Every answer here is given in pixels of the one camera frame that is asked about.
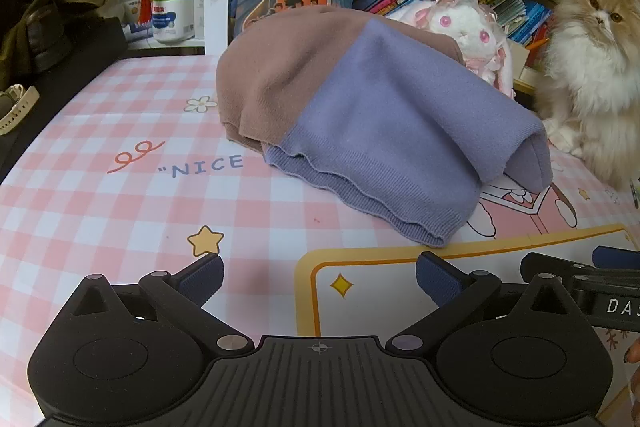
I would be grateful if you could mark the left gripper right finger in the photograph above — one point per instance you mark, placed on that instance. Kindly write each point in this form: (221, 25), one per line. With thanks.
(458, 297)

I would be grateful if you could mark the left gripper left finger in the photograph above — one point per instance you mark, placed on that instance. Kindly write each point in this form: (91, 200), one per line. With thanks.
(179, 298)

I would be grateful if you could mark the purple and mauve sweater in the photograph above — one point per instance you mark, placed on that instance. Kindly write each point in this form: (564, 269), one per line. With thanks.
(384, 115)

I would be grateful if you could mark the pink checkered table mat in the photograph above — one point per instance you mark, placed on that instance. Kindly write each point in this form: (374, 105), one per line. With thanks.
(139, 161)

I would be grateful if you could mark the fluffy orange white cat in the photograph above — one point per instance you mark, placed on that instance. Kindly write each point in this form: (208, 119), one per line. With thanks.
(588, 99)

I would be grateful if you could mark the white wristwatch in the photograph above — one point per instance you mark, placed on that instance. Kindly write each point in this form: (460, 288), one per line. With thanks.
(16, 103)

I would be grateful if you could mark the white pink plush bunny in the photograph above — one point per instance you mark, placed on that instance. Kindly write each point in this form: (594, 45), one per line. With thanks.
(481, 40)

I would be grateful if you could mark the white jar green lid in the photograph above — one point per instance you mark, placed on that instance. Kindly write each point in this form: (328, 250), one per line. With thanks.
(172, 20)

